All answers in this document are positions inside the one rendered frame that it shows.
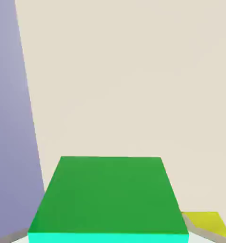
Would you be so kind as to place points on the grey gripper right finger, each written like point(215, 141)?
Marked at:
point(202, 237)

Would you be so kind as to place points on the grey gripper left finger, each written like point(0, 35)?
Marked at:
point(16, 238)

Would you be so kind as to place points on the small green cube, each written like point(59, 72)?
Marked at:
point(109, 195)

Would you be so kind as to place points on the large yellow box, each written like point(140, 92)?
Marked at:
point(209, 221)

